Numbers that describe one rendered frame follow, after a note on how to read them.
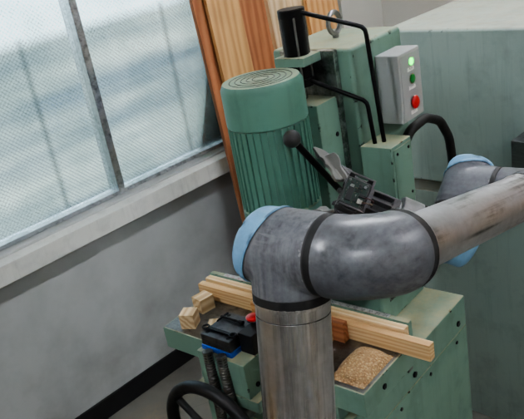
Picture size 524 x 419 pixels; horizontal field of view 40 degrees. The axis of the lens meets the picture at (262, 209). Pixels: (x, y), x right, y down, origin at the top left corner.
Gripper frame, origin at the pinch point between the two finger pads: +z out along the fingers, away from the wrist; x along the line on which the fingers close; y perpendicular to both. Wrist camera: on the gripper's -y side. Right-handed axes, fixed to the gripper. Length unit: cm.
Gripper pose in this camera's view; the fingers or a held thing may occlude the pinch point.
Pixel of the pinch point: (298, 180)
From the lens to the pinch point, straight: 143.7
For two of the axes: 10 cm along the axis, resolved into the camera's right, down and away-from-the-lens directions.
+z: -9.2, -3.9, 0.2
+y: 0.9, -2.7, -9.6
